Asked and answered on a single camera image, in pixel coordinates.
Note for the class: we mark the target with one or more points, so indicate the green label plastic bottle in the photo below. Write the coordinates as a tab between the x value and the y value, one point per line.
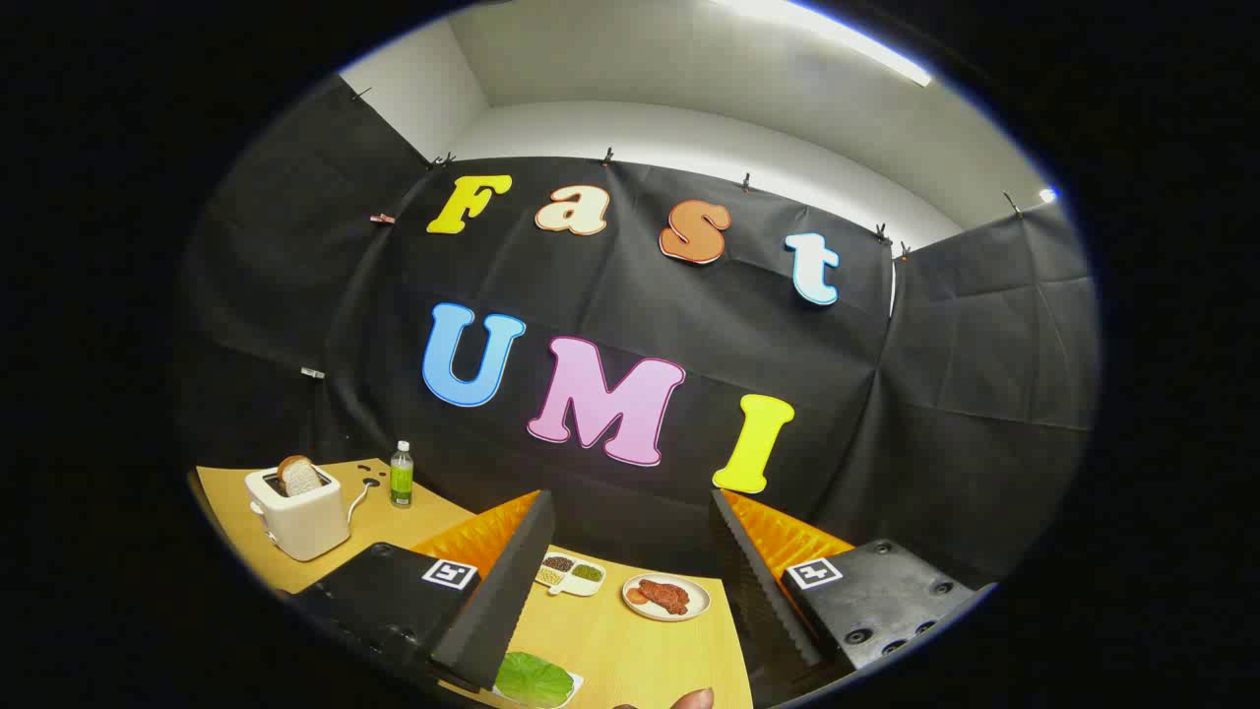
402	483

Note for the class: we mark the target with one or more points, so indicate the white bread slice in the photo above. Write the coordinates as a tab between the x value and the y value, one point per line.
298	477

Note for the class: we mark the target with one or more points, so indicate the green lettuce leaf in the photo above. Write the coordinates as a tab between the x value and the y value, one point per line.
532	679

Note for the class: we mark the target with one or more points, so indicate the white toaster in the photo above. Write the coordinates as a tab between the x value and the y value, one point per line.
305	522

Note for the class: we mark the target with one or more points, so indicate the small white round plate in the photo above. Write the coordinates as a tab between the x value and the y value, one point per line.
699	591

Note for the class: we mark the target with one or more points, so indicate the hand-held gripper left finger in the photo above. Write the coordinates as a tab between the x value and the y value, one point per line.
502	601

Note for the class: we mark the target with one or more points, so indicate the pile of green beans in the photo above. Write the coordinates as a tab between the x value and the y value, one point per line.
588	571

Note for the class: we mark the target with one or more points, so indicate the brown meat piece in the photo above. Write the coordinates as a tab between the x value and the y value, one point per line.
667	596

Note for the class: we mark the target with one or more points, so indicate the grey-green round plate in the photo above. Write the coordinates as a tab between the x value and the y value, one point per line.
577	681

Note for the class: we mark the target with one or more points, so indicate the white divided dish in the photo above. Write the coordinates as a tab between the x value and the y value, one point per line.
576	588

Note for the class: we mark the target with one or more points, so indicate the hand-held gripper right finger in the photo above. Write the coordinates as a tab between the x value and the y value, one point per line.
758	601

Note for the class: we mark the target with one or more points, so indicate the pile of yellow soybeans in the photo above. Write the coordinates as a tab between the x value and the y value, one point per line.
548	576

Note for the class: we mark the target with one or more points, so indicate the pile of dark red beans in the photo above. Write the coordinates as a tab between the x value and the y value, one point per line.
558	563

